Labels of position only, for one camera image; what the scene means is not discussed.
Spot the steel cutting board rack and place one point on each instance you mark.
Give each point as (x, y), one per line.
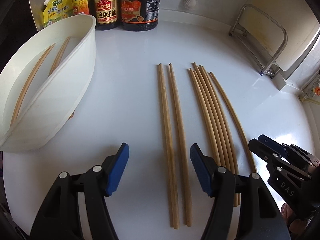
(256, 45)

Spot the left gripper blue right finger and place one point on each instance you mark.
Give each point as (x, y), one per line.
(205, 168)

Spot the person's right hand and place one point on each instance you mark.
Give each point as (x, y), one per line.
(295, 225)

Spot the large dark soy sauce jug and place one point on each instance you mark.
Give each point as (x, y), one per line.
(139, 15)

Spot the white cutting board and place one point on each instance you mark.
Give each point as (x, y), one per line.
(295, 16)

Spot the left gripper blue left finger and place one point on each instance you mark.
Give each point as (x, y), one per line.
(114, 166)

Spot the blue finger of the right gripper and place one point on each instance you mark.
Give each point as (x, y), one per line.
(266, 154)
(272, 142)

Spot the yellow seasoning pouch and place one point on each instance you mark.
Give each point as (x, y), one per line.
(57, 10)

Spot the round white tray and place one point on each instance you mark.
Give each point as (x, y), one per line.
(56, 89)

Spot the wall socket with orange switch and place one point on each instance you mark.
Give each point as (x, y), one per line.
(310, 93)

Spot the yellow-cap soy sauce bottle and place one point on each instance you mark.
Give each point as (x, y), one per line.
(107, 14)

